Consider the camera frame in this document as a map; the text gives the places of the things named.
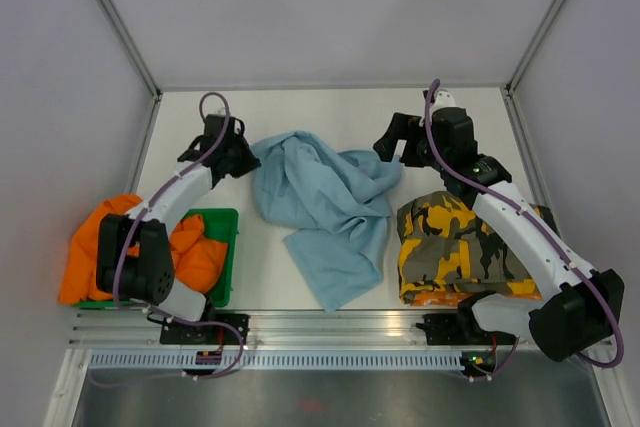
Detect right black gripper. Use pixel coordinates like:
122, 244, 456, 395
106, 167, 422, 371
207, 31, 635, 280
374, 111, 450, 173

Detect light blue trousers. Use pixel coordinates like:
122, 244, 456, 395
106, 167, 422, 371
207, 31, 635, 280
251, 131, 402, 312

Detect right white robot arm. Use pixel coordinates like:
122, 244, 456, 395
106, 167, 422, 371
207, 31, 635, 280
373, 86, 624, 367

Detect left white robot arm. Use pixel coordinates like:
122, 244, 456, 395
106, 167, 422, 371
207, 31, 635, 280
95, 114, 260, 344

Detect camouflage folded trousers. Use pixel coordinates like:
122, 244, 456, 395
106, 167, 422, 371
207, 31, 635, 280
396, 191, 540, 295

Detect orange patterned folded trousers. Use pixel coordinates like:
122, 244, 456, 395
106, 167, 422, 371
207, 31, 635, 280
399, 291, 542, 307

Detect green plastic bin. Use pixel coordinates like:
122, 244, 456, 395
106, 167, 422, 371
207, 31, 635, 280
58, 194, 238, 308

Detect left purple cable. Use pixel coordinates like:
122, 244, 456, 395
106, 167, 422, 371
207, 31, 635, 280
87, 91, 246, 389

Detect purple cable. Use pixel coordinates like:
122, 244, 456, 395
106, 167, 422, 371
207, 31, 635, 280
87, 91, 246, 389
423, 78, 625, 383

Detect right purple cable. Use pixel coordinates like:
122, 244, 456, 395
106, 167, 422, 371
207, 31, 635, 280
423, 78, 625, 383

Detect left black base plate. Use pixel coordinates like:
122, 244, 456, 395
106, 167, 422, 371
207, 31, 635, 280
159, 312, 250, 346

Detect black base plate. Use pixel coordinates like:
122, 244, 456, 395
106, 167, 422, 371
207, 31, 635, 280
415, 312, 515, 347
159, 312, 250, 346

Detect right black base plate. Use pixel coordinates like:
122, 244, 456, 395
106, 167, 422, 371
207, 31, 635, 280
415, 312, 515, 347

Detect aluminium mounting rail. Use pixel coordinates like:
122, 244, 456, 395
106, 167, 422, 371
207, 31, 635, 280
67, 309, 614, 348

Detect slotted white cable duct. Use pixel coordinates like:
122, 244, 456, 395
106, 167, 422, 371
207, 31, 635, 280
89, 349, 463, 371

